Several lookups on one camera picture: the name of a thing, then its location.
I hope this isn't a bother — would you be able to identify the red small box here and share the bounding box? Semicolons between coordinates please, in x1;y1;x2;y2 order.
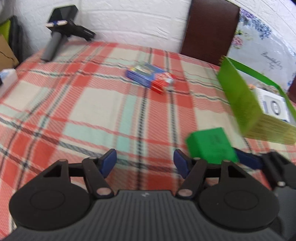
151;72;175;94

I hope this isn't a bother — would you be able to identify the blue card box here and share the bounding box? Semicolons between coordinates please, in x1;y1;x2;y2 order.
126;62;165;88

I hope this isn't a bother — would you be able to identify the black handheld camera on grip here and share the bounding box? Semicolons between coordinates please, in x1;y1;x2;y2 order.
41;4;96;62

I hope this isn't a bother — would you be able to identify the green small box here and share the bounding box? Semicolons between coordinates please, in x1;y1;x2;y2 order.
186;128;239;164

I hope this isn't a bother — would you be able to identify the white power strip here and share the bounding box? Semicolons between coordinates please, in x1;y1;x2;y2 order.
0;69;18;96

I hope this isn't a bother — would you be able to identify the dark brown headboard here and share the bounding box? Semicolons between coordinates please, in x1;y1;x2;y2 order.
180;0;240;65

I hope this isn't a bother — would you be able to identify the green open cardboard box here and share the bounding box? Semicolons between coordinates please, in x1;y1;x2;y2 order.
217;56;295;145

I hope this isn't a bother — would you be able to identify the white blue device box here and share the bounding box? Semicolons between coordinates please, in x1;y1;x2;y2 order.
254;88;290;123

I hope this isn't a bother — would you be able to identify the plaid bed blanket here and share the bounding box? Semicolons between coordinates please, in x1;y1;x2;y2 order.
1;41;295;238

